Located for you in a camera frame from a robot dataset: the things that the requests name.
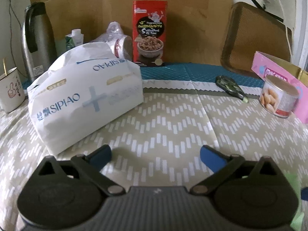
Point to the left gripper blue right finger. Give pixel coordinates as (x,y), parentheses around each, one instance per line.
(222,166)

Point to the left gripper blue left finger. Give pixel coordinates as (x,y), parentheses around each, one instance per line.
(89,167)

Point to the light green cloth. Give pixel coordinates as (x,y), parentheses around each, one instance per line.
(295,183)

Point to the patterned beige tablecloth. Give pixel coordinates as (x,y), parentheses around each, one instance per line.
(158,142)

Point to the white SIPIAO tissue pack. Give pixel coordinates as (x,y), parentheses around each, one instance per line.
(86,88)

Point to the dark patterned correction tape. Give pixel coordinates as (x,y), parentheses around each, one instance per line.
(229,86)

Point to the round snack tin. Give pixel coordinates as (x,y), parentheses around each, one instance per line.
(278,96)

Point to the white enamel mug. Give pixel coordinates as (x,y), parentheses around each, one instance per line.
(11,91)

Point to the teal quilted table mat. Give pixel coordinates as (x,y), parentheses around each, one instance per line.
(192,76)

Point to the pink metal tin box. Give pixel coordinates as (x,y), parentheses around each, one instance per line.
(265,64)

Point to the stainless steel thermos jug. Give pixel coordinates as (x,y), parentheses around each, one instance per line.
(37,39)

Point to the clear plastic bag with cup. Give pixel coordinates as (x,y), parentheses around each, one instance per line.
(120,44)

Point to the small white green carton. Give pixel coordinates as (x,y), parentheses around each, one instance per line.
(74,39)

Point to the brown mesh chair back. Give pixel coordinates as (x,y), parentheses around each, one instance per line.
(250,30)

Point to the large cardboard sheet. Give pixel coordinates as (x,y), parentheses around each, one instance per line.
(195,28)

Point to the red cereal box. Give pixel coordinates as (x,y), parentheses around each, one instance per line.
(149,32)

